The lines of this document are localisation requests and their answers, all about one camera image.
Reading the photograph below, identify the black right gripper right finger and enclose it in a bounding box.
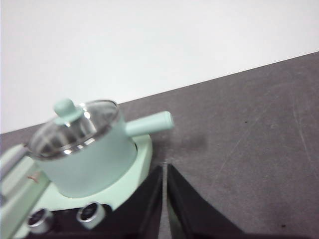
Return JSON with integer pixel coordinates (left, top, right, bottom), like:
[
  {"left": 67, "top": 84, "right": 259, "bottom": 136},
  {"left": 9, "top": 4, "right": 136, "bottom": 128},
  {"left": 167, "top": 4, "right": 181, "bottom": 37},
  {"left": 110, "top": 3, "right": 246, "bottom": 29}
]
[{"left": 165, "top": 163, "right": 250, "bottom": 239}]

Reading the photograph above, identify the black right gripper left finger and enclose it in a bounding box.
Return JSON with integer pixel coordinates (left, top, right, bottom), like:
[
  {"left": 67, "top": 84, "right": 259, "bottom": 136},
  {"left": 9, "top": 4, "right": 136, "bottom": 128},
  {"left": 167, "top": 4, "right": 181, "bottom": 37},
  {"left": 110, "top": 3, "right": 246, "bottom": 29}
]
[{"left": 82, "top": 165, "right": 164, "bottom": 239}]

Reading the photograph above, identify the glass lid with green knob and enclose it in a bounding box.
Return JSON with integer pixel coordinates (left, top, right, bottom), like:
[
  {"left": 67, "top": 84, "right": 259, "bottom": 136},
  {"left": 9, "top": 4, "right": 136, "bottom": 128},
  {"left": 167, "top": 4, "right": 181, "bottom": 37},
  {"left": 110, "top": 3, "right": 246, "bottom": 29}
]
[{"left": 26, "top": 98, "right": 120, "bottom": 160}]

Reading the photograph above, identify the mint green hinged griddle lid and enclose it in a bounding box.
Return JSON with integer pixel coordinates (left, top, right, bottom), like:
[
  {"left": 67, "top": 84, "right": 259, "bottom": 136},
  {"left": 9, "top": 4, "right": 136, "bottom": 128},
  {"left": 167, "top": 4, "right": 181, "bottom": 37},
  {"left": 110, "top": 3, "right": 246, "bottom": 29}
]
[{"left": 0, "top": 145, "right": 50, "bottom": 225}]

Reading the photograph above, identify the mint green breakfast machine base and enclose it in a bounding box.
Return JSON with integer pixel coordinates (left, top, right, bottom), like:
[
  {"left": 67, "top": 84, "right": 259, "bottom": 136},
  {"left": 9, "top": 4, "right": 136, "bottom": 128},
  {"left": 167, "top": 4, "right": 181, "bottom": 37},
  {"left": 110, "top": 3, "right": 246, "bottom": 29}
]
[{"left": 0, "top": 134, "right": 153, "bottom": 239}]

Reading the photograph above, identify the silver control dial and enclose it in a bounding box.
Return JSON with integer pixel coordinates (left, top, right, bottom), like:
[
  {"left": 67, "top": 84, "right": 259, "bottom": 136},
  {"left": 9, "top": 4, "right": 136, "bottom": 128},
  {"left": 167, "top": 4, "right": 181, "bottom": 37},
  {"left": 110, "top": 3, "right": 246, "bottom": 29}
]
[
  {"left": 26, "top": 208, "right": 54, "bottom": 234},
  {"left": 76, "top": 201, "right": 106, "bottom": 230}
]

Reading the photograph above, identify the mint green pot with handle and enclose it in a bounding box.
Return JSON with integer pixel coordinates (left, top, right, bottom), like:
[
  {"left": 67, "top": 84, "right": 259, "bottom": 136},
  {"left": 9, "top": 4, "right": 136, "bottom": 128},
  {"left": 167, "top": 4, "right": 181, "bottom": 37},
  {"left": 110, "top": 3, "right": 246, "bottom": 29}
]
[{"left": 27, "top": 99, "right": 174, "bottom": 199}]

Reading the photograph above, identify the chrome griddle lid handle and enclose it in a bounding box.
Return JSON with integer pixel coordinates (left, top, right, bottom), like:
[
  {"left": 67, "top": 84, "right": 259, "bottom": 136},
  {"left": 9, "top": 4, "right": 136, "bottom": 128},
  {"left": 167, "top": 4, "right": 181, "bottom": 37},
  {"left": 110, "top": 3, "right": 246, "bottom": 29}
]
[{"left": 0, "top": 144, "right": 28, "bottom": 175}]

